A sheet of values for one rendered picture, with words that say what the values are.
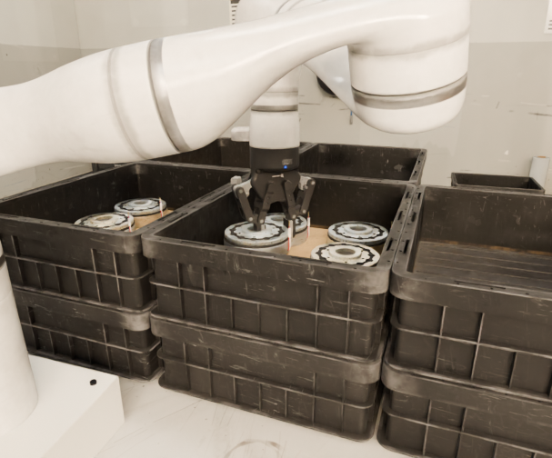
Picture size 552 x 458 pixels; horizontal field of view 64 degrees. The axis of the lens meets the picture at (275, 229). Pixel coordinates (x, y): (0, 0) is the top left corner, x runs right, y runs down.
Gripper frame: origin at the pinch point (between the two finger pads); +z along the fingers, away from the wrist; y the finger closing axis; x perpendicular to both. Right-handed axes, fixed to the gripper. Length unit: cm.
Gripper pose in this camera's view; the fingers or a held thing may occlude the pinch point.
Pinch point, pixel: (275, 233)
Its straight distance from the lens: 71.7
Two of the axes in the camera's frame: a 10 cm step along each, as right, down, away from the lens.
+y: 9.1, -1.4, 4.0
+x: -4.2, -3.0, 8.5
